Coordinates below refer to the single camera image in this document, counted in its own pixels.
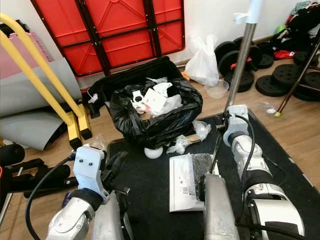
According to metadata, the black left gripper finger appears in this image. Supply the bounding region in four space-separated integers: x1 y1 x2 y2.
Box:
108 150 130 174

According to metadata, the black floor mat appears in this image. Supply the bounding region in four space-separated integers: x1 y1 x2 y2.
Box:
107 109 320 240

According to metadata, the crumpled clear plastic wrap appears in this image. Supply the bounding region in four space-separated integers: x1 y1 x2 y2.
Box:
192 120 212 142
167 134 191 155

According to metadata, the clear wrapper with label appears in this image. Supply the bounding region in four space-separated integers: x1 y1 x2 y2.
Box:
80 134 109 153

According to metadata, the clear plastic bowl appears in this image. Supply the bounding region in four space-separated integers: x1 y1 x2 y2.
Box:
205 80 231 99

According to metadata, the white ball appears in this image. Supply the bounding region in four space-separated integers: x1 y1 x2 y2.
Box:
144 146 164 160

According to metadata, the small blue wrapper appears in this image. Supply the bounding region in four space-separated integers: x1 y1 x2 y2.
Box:
62 192 76 209

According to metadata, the black trash bag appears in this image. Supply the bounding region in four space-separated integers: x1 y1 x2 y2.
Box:
109 77 204 150

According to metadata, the dark stick with yellow tip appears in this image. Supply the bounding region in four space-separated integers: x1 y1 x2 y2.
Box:
275 42 320 118

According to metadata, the black dumbbell with plates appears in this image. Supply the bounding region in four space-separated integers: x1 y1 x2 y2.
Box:
214 36 276 93

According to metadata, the black weight plate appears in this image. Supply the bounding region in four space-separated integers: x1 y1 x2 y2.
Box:
272 63 303 87
295 71 320 101
255 75 288 97

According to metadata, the white plastic bag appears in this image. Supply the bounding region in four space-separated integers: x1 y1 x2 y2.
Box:
184 34 221 87

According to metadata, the white crumpled paper trash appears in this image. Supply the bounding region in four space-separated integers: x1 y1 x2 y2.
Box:
130 77 183 118

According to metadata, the black exercise equipment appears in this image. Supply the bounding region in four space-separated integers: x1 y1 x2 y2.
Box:
0 144 76 194

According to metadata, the black open suitcase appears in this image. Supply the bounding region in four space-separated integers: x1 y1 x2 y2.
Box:
89 56 186 119

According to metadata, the grey right robot leg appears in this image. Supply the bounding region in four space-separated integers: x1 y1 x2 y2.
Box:
201 173 242 240

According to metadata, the small red item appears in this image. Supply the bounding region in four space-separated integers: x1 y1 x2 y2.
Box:
275 50 295 60

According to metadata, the red folding table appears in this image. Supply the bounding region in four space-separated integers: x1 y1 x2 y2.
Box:
30 0 186 78

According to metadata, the grey foam mat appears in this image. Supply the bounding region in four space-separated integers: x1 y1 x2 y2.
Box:
0 57 81 151

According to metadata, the black bag pile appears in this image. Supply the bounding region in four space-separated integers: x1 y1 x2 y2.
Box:
275 4 320 51

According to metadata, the pink foam mat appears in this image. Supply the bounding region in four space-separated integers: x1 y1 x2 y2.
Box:
0 30 53 81

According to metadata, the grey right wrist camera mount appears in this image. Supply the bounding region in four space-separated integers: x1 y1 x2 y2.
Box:
223 104 250 147

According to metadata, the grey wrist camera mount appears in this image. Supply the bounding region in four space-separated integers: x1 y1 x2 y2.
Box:
223 104 250 147
73 146 110 201

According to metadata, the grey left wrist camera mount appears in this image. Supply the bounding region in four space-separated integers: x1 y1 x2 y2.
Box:
73 146 110 201

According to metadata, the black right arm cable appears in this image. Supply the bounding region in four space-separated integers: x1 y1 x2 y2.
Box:
231 115 257 226

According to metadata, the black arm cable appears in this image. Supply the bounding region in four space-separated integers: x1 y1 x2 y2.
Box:
231 115 257 226
25 152 78 240

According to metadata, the yellow metal tube frame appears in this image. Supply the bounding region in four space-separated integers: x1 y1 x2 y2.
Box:
0 12 94 150

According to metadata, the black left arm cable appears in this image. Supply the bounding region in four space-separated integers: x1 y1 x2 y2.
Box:
25 152 78 240

